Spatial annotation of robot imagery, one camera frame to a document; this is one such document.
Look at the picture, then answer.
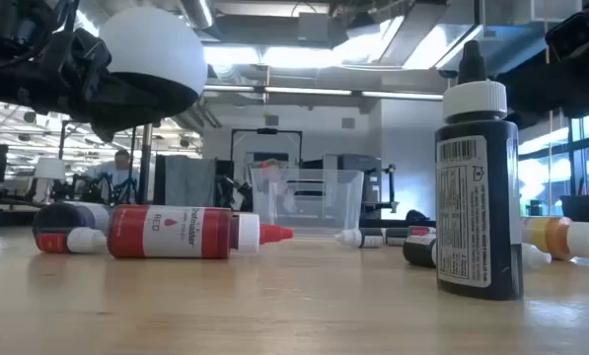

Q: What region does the large blue food coloring bottle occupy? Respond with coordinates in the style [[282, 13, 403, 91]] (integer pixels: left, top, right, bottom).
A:
[[32, 200, 113, 239]]

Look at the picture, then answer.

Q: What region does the large red food coloring bottle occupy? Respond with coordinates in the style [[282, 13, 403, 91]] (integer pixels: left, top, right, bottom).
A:
[[106, 204, 295, 260]]

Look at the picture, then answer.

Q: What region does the large black food coloring bottle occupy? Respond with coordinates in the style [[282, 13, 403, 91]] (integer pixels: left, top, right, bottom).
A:
[[434, 39, 525, 301]]

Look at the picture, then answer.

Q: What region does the large yellow food coloring bottle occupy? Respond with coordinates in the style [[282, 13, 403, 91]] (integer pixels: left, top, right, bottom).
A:
[[520, 215, 589, 261]]

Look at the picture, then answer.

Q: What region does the small red food coloring bottle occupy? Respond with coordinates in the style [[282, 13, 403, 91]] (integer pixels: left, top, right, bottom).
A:
[[35, 227, 109, 255]]

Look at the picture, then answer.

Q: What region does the small black food coloring bottle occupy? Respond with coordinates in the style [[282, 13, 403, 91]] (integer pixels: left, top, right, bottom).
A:
[[402, 234, 553, 270]]

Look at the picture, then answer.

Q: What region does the person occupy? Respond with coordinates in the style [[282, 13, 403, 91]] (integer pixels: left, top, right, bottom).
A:
[[84, 149, 142, 204]]

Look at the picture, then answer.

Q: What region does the black tripod rig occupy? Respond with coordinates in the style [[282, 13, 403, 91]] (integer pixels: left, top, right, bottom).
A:
[[51, 172, 137, 204]]

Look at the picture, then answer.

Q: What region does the grey partition panel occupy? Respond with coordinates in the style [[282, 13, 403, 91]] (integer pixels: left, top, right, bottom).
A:
[[153, 155, 220, 208]]

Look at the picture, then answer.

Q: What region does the white shade table lamp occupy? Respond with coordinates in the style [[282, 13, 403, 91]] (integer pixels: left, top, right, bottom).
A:
[[32, 157, 67, 203]]

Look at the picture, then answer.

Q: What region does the black bin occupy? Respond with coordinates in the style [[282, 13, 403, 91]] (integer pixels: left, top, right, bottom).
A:
[[559, 194, 589, 226]]

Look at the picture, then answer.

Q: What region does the clear plastic container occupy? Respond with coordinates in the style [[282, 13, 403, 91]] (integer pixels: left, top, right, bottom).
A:
[[250, 168, 365, 234]]

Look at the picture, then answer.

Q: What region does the yellow hanging cable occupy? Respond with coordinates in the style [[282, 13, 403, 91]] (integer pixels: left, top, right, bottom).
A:
[[547, 43, 555, 218]]

